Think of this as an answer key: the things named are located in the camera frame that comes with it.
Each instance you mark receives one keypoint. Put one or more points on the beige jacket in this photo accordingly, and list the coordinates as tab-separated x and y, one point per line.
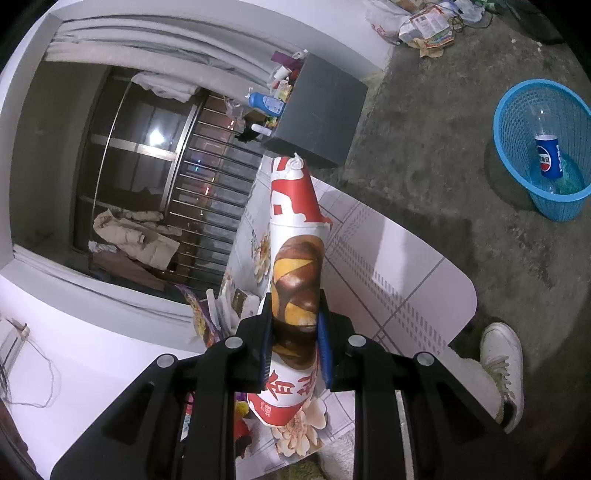
138	240

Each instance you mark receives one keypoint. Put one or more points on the blue detergent bottle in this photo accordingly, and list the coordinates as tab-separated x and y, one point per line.
265	102

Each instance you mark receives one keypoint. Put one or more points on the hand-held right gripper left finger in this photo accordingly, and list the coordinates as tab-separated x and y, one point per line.
265	344

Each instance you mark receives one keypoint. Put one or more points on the metal window railing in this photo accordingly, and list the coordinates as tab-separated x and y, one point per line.
212	184

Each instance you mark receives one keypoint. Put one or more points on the person's white trouser leg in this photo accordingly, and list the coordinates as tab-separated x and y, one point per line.
466	374

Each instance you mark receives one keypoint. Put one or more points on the grey cabinet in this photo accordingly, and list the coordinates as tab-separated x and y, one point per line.
318	106

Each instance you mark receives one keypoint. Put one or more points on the blue label cola bottle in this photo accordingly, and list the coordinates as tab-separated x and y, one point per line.
548	159

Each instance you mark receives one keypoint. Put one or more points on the white patterned table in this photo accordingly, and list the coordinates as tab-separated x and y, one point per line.
415	277

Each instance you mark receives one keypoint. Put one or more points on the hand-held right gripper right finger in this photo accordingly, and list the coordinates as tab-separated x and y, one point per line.
323	353

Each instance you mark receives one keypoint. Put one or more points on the person's white shoe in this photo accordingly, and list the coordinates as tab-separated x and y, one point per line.
503	360

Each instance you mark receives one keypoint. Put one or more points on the black bottle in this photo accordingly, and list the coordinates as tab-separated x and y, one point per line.
247	134

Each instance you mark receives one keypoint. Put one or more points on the pile of bags and papers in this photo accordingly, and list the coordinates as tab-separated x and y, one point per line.
420	23

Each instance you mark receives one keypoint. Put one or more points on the blue plastic mesh basket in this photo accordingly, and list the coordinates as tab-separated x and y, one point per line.
512	138

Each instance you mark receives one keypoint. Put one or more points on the grey curtain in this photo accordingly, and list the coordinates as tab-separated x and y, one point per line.
175	50

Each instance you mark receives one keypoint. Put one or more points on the white cardboard box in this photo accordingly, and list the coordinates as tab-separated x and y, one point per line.
242	302

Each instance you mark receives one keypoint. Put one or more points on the red white snack bag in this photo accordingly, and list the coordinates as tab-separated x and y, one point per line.
295	230

